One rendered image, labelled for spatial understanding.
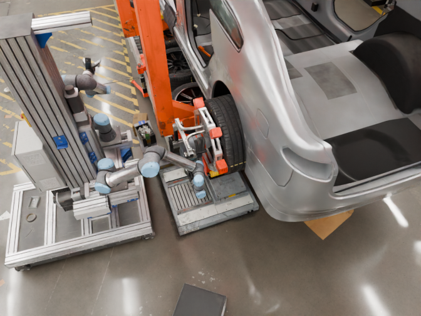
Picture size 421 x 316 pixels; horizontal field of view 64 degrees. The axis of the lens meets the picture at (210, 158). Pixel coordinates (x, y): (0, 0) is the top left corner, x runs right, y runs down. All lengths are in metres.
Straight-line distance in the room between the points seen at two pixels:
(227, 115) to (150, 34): 0.83
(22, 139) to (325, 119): 2.38
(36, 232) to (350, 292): 2.84
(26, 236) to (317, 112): 2.80
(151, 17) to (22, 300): 2.57
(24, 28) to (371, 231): 3.26
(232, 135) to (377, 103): 1.41
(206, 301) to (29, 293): 1.60
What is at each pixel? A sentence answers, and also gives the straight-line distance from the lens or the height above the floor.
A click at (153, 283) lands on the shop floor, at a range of 3.19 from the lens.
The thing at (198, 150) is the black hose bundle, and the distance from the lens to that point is 2.61.
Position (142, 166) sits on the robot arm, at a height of 1.21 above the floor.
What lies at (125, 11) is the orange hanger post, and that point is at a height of 0.88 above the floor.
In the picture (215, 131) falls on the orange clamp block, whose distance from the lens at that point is 2.52.
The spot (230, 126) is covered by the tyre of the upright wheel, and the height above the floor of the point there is 1.13.
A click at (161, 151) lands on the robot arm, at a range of 2.37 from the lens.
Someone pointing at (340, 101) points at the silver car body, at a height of 1.00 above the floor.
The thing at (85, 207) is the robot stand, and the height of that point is 0.74.
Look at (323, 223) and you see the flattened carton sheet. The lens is 3.52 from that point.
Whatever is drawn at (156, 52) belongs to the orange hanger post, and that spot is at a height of 1.48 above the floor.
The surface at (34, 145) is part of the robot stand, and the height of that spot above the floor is 1.23.
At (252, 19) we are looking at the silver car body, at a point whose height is 1.85.
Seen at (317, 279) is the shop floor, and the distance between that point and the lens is 3.28.
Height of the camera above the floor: 2.98
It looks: 51 degrees down
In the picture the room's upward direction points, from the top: 1 degrees counter-clockwise
